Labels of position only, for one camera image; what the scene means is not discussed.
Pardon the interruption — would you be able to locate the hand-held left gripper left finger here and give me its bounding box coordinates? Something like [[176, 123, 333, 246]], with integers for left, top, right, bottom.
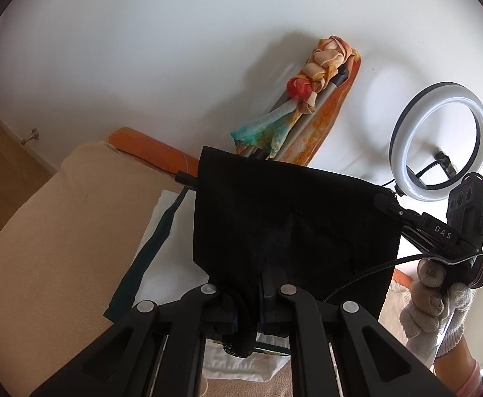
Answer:
[[30, 285, 239, 397]]

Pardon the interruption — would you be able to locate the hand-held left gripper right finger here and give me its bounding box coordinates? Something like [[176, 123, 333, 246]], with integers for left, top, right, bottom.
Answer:
[[258, 269, 459, 397]]

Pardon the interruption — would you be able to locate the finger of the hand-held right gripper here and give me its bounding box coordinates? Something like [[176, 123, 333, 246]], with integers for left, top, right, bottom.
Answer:
[[374, 193, 422, 222]]

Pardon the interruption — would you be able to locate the black garment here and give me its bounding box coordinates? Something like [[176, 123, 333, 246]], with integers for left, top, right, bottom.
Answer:
[[192, 146, 402, 358]]

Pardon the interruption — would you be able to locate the person's right hand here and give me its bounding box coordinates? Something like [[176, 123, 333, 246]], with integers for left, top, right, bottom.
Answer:
[[399, 258, 474, 365]]

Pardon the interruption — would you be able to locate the white cloth with green trim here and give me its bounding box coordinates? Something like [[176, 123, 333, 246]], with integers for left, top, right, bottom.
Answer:
[[104, 189, 292, 382]]

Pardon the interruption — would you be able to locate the colourful knotted scarf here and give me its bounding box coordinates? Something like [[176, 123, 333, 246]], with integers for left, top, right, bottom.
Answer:
[[230, 36, 356, 161]]

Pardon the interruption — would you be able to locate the beige bed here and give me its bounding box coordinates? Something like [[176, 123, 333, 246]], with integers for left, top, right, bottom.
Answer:
[[0, 141, 209, 397]]

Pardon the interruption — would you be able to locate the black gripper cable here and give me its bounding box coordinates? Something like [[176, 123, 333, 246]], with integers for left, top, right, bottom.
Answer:
[[323, 251, 483, 303]]

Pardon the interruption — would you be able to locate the white ring light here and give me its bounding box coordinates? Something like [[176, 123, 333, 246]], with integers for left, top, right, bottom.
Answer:
[[389, 82, 483, 204]]

